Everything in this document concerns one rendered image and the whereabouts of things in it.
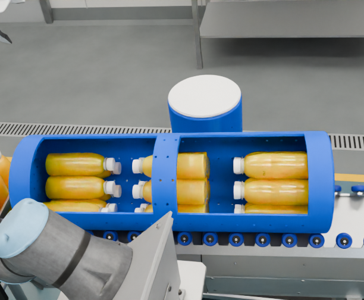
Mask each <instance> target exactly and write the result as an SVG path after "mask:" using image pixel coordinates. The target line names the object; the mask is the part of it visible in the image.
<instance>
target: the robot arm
mask: <svg viewBox="0 0 364 300"><path fill-rule="evenodd" d="M24 2H25V0H0V13H2V12H4V11H5V10H6V9H7V6H8V5H9V4H10V3H15V4H19V3H24ZM0 41H1V42H4V43H9V44H12V42H11V40H10V38H9V37H8V35H6V34H5V33H2V32H1V31H0ZM132 258H133V250H132V249H131V248H130V247H129V246H127V245H125V244H124V243H121V242H115V241H113V240H109V239H104V238H101V237H96V236H94V235H91V234H90V233H88V232H87V231H85V230H83V229H82V228H80V227H79V226H77V225H75V224H74V223H72V222H70V221H69V220H67V219H66V218H64V217H62V216H60V215H59V214H57V213H56V212H54V211H52V210H50V209H49V208H48V207H47V206H46V205H45V204H43V203H41V202H37V201H35V200H34V199H31V198H26V199H23V200H21V201H20V202H19V203H17V204H16V205H15V206H14V207H13V209H12V210H11V211H10V212H9V213H8V214H7V215H6V216H5V218H4V219H2V218H0V282H3V283H6V284H11V285H19V284H22V283H26V282H29V281H31V280H33V279H34V278H36V277H38V278H40V279H42V280H43V281H45V282H46V283H49V284H50V285H52V286H54V287H56V288H57V289H59V290H60V291H62V292H63V294H64V295H65V296H66V297H67V298H68V299H69V300H113V298H114V296H115V295H116V294H117V292H118V290H119V289H120V287H121V285H122V283H123V281H124V279H125V277H126V275H127V273H128V270H129V268H130V265H131V261H132Z"/></svg>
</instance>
